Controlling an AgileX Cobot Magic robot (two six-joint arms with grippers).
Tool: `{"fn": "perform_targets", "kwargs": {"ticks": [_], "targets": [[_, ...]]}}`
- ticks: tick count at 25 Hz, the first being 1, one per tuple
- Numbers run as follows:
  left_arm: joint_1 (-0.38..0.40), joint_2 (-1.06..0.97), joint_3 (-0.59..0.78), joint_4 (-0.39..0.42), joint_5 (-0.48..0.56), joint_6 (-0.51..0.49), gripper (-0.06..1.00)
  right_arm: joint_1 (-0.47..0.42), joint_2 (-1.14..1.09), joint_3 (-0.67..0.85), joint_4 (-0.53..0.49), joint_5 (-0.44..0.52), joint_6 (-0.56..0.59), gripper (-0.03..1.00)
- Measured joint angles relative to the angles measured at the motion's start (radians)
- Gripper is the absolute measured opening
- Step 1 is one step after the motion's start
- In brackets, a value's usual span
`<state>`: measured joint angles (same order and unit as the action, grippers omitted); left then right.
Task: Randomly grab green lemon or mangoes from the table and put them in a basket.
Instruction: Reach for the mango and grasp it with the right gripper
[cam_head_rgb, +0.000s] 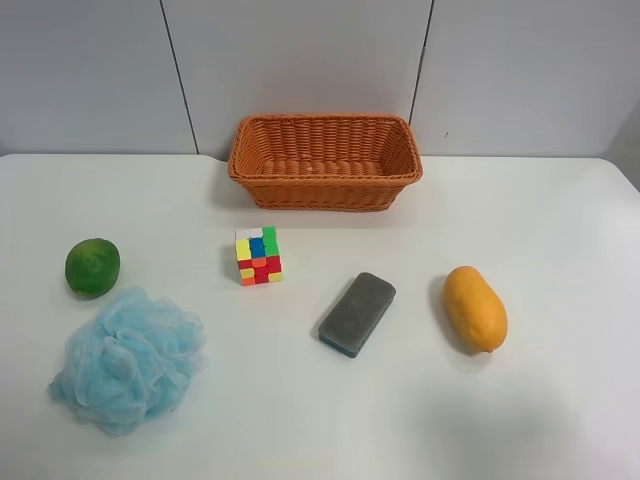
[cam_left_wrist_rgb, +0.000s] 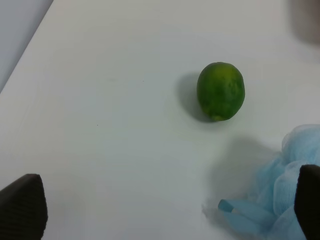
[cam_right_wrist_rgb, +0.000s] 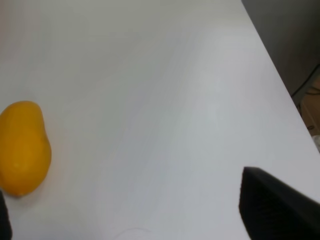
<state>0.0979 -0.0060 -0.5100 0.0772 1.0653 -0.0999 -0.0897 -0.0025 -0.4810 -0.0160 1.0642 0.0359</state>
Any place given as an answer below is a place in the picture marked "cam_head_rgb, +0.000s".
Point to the yellow mango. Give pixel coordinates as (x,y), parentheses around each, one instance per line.
(475,310)

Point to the orange woven wicker basket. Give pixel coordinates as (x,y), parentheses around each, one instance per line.
(329,162)

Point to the green lemon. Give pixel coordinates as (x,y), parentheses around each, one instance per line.
(92,267)

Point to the colourful puzzle cube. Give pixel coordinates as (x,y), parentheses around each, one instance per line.
(258,256)

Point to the grey blue eraser sponge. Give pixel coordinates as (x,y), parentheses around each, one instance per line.
(349,324)

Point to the light blue bath pouf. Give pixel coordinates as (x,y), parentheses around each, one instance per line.
(132,363)

